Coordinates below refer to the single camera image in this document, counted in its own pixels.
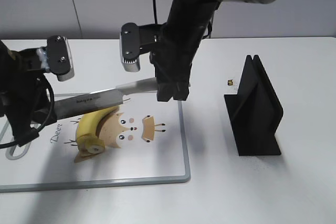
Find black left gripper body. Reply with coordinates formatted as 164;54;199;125
1;42;56;143

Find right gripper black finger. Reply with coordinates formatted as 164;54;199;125
156;82;189;101

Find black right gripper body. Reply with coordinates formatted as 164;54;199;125
151;22;205;85

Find white-handled kitchen knife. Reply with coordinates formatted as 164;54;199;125
54;78;158;120

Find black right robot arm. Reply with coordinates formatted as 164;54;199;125
150;0;275;102

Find yellow banana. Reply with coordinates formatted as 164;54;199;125
76;106;119;154

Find small yellow-black scrap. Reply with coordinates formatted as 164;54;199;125
227;80;234;86

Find white grey-rimmed cutting board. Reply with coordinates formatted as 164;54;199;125
1;93;190;193

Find black knife stand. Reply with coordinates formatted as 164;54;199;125
224;55;283;156

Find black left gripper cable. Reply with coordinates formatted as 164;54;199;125
0;76;55;150

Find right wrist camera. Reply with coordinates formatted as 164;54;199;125
120;23;140;72

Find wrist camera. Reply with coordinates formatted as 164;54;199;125
120;23;140;72
46;35;75;82

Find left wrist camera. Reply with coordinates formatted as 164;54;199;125
46;35;75;82

